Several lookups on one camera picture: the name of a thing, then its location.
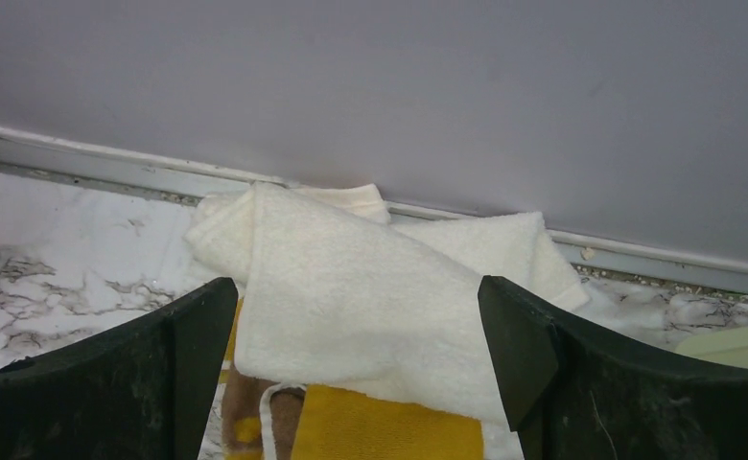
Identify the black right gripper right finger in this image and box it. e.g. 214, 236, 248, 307
478, 276, 748, 459

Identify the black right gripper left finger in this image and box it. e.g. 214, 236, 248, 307
0, 278, 238, 459

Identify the white terry towel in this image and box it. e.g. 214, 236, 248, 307
185, 183, 589, 459

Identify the yellow towel white trim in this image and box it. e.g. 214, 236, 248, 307
219, 298, 486, 460

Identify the light green plastic basket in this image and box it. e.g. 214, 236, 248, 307
675, 326, 748, 369

